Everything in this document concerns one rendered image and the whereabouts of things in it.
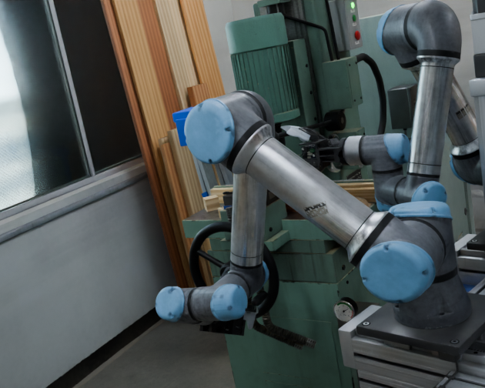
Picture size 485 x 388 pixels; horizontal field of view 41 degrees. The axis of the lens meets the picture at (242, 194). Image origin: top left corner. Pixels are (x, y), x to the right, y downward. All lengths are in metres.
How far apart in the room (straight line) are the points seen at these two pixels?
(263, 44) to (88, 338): 1.89
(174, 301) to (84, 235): 1.84
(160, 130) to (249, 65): 1.62
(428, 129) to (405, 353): 0.50
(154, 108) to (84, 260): 0.86
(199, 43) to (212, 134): 2.74
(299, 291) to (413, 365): 0.63
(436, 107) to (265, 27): 0.60
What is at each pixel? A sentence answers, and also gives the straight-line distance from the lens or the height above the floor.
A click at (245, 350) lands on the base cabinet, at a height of 0.46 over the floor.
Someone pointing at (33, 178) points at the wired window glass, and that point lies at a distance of 3.13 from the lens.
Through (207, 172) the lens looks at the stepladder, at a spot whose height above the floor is 0.88.
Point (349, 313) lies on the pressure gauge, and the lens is 1.81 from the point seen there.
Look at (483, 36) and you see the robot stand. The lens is 1.41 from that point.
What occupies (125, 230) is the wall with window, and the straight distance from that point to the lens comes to 3.46.
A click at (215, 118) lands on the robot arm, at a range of 1.20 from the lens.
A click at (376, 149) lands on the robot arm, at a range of 1.62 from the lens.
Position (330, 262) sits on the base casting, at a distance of 1.84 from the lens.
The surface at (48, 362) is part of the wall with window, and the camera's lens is 3.13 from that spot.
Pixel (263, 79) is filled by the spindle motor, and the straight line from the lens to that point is 1.90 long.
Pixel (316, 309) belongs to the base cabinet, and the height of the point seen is 0.63.
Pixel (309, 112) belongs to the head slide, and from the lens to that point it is 2.05.
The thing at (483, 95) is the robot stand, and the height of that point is 1.22.
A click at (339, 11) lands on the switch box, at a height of 1.44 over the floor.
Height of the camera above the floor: 1.41
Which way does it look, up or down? 13 degrees down
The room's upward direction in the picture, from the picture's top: 11 degrees counter-clockwise
